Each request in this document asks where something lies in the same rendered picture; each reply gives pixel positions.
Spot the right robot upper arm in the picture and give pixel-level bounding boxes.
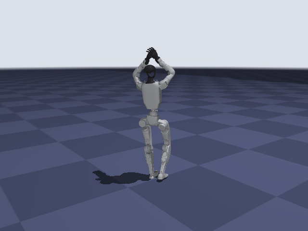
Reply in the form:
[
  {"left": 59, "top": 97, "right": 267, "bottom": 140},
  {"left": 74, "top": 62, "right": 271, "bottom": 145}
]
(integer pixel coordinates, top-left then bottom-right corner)
[{"left": 159, "top": 71, "right": 175, "bottom": 90}]

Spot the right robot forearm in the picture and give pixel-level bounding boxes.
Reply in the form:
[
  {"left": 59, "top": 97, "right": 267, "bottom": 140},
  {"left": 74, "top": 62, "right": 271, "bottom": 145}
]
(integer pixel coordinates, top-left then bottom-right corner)
[{"left": 158, "top": 58, "right": 175, "bottom": 74}]

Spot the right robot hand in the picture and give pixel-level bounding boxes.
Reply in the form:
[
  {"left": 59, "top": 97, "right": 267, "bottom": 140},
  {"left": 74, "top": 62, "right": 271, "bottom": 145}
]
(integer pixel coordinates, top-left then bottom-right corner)
[{"left": 146, "top": 47, "right": 160, "bottom": 63}]

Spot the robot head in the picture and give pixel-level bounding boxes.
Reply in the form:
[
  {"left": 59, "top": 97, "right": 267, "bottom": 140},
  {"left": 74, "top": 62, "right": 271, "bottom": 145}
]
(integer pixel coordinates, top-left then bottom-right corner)
[{"left": 144, "top": 65, "right": 155, "bottom": 84}]

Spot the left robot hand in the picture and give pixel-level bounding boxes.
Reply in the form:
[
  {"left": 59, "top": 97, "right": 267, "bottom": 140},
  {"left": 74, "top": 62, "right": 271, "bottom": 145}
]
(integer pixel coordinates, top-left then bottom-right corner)
[{"left": 145, "top": 50, "right": 152, "bottom": 65}]

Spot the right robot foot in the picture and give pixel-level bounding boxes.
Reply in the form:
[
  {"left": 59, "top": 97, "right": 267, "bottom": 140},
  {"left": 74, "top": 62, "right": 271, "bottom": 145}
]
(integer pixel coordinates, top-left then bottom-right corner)
[{"left": 157, "top": 172, "right": 168, "bottom": 180}]

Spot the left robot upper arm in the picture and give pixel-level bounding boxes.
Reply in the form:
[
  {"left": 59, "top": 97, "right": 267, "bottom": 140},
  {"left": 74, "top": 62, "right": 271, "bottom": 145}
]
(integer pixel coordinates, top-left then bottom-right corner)
[{"left": 132, "top": 72, "right": 143, "bottom": 91}]

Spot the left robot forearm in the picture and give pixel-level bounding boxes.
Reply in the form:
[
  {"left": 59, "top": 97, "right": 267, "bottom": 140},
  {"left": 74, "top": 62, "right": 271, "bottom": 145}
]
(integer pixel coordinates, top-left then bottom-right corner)
[{"left": 132, "top": 60, "right": 149, "bottom": 76}]

